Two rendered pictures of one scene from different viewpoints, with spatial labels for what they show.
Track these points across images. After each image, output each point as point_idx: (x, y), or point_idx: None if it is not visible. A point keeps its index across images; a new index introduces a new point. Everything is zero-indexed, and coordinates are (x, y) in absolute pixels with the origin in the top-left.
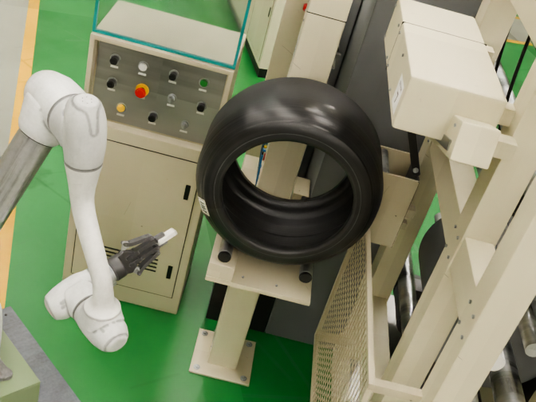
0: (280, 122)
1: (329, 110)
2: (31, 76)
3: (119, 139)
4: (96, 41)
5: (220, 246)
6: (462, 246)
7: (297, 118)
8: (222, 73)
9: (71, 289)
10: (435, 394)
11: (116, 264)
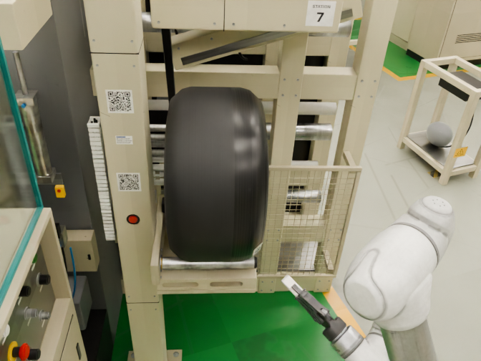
0: (265, 124)
1: (242, 90)
2: (391, 291)
3: None
4: None
5: (245, 265)
6: (305, 79)
7: (260, 112)
8: (48, 221)
9: (384, 356)
10: (365, 136)
11: (341, 321)
